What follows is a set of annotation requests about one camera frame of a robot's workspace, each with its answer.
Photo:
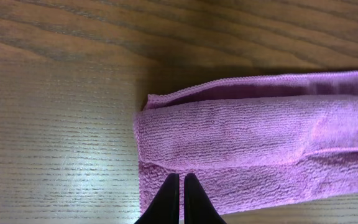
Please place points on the pink-purple microfiber cloth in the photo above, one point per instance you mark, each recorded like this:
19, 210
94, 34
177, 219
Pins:
254, 142

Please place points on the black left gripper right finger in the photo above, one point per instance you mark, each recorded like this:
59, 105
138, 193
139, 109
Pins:
198, 208

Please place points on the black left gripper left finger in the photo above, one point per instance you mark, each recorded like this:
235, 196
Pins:
164, 208

